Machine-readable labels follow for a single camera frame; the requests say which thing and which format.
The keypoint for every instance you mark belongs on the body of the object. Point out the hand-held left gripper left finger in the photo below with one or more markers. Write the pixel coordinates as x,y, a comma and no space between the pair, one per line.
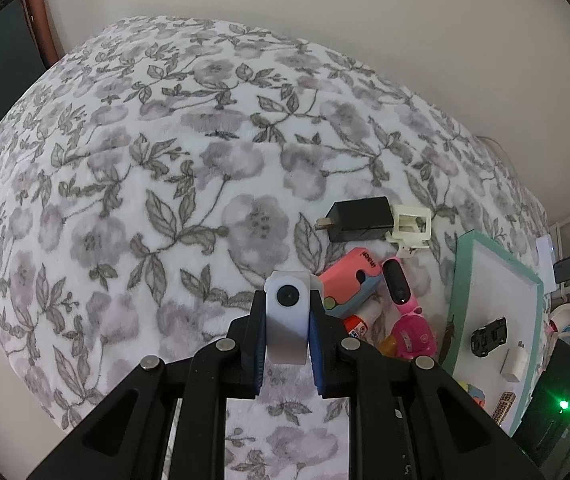
260,350

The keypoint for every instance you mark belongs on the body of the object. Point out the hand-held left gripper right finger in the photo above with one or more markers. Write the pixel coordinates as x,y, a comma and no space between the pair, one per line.
318,360

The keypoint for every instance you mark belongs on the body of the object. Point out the white webcam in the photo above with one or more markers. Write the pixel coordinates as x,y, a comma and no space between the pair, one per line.
287,327

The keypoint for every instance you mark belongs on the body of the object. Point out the gold patterned strip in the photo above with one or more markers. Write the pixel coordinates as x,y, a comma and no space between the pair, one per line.
503,405

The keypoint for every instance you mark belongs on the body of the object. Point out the glue stick red label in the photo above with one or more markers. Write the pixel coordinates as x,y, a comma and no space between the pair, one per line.
365,320

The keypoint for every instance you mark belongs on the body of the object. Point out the white charger plug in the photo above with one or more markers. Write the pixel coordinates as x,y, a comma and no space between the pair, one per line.
514,362

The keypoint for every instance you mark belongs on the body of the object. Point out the salmon and teal toy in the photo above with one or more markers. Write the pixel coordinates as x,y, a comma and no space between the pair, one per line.
350,280

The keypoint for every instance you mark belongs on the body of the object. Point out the pink pup figure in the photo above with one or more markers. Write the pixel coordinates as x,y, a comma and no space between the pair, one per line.
412,337

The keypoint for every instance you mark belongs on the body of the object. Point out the black toy car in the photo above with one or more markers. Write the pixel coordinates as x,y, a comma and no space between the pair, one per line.
489,336

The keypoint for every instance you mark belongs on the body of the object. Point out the pink toy watch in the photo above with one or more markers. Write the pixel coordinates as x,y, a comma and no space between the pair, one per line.
397,285

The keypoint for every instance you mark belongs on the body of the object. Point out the teal rimmed white tray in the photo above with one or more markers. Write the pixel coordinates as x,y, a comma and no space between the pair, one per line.
495,290

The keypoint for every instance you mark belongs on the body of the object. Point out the black charger plug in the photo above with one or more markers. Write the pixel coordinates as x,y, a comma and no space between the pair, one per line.
360,220

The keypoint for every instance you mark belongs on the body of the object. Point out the grey power bank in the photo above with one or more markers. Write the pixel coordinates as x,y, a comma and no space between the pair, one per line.
567,267

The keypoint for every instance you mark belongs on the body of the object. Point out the cream plastic clip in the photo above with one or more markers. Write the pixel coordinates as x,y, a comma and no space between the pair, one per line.
412,227

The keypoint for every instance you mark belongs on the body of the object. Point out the white power strip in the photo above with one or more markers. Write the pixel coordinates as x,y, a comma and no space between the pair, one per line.
545,255

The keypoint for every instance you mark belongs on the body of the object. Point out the grey floral blanket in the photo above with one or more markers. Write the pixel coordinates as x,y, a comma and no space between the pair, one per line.
165,160

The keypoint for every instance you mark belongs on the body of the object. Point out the dark cabinet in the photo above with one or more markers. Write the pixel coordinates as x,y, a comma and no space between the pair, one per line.
0,60

